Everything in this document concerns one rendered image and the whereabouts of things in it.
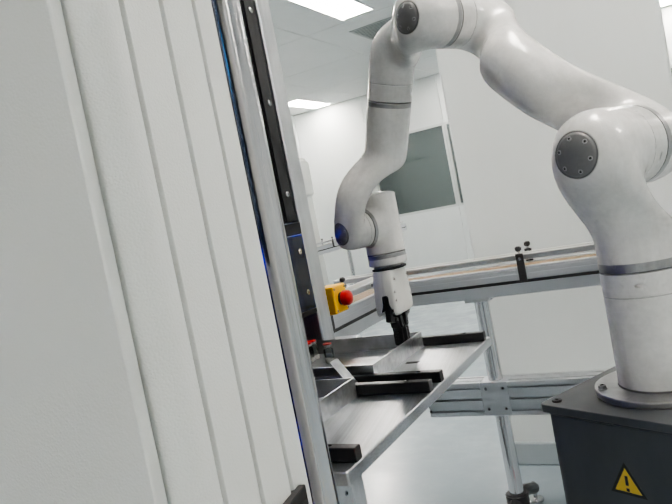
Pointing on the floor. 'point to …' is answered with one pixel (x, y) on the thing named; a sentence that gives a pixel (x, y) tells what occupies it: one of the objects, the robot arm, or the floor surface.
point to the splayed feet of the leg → (526, 495)
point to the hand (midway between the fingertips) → (402, 335)
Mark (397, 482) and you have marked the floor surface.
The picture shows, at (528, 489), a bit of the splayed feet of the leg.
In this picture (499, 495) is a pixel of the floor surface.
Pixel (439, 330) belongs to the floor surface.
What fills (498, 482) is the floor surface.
